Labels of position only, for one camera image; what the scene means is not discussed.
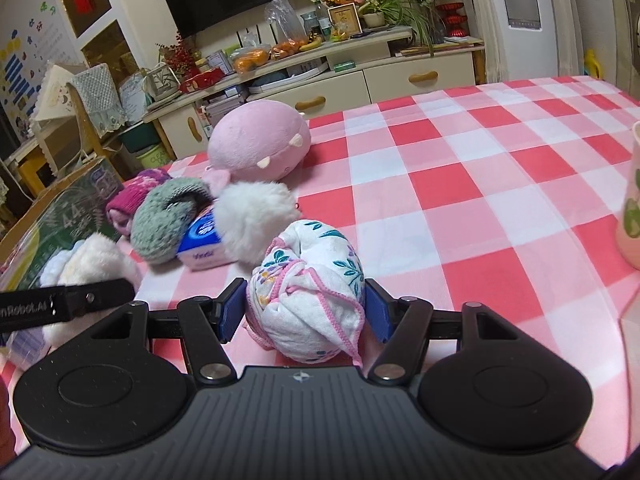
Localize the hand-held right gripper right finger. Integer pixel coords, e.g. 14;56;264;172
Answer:
364;277;538;384

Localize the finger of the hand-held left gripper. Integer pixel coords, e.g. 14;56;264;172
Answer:
0;277;137;334

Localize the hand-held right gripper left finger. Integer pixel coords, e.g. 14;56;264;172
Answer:
82;276;249;384

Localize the white blue fleece sock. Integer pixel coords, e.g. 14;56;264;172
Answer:
40;234;143;346

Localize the white floral cloth bundle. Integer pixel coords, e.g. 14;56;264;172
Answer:
243;220;366;367

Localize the printed cardboard box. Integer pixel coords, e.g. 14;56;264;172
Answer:
0;156;126;368

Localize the pink purple knitted sock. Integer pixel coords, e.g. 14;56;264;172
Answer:
106;168;173;235

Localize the blue tissue packet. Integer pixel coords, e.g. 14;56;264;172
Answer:
177;208;238;272

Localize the white fluffy pom ball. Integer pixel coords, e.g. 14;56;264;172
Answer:
214;181;302;266

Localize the grey-green knitted hat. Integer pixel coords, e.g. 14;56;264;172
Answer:
131;180;216;265

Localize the red pink checkered tablecloth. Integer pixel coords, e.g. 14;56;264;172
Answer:
0;76;640;461

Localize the wooden chair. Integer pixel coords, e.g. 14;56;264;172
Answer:
65;80;108;161

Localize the pink plush toy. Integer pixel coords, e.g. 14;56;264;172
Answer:
202;100;312;196

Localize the green storage bin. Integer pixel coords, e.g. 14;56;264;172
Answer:
120;121;166;153

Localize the silver storage case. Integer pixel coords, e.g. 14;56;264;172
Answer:
202;94;248;128

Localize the white lace cover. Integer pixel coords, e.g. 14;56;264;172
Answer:
69;64;128;136

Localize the cream scalloped cloth cover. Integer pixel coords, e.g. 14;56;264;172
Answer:
30;64;83;123

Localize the white printed card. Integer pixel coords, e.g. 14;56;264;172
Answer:
120;74;148;126

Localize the cream television cabinet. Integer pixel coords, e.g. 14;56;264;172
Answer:
142;25;486;158

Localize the red gift box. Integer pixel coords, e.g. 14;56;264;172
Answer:
179;69;225;93

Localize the small white planter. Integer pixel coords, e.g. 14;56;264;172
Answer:
144;62;181;103

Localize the bag of oranges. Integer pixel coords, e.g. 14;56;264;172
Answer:
232;46;271;72
270;39;303;58

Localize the red berry branch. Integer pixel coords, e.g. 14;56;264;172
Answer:
157;32;201;76

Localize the paper cup green print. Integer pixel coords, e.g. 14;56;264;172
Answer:
616;121;640;263

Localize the green potted plant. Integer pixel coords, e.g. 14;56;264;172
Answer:
360;0;436;56

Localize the wooden framed picture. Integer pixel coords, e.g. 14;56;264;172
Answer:
327;3;361;38

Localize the green plastic bottle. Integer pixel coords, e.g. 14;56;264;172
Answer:
315;2;332;41

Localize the clear plastic bag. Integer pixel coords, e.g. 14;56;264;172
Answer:
264;0;307;43

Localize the white tower air conditioner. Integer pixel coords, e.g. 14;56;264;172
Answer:
477;0;563;81

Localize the yellow plastic toy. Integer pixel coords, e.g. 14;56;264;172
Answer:
582;49;604;79

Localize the wall poster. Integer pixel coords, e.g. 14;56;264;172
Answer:
0;2;83;111

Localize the red pedestal stand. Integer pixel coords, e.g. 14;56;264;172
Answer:
436;2;468;40

